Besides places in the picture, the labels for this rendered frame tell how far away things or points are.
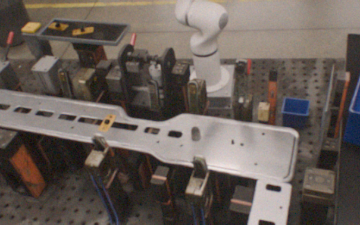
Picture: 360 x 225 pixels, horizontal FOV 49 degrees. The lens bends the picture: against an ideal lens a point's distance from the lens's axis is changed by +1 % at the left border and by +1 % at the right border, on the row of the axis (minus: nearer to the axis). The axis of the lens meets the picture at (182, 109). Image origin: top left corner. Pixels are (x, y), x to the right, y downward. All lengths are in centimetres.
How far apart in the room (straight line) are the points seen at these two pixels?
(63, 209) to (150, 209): 35
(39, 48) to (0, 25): 227
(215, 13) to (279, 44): 195
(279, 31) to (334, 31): 45
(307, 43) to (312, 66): 141
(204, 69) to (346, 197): 88
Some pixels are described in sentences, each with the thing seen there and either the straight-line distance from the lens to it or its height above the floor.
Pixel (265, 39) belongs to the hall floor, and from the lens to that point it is 355.
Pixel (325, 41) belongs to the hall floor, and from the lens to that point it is 355.
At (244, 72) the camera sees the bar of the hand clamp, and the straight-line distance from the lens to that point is 130.
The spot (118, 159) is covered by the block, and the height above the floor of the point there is 81.
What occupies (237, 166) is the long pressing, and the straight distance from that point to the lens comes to 125.
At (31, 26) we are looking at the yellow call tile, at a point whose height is 116.
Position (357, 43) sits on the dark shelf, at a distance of 171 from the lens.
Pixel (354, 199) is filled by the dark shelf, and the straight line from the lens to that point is 118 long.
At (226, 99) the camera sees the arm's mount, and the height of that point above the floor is 76.
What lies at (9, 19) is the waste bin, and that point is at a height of 28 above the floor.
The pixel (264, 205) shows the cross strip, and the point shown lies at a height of 100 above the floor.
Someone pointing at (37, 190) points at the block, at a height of 74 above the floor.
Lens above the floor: 198
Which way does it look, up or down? 43 degrees down
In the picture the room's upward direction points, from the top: 10 degrees counter-clockwise
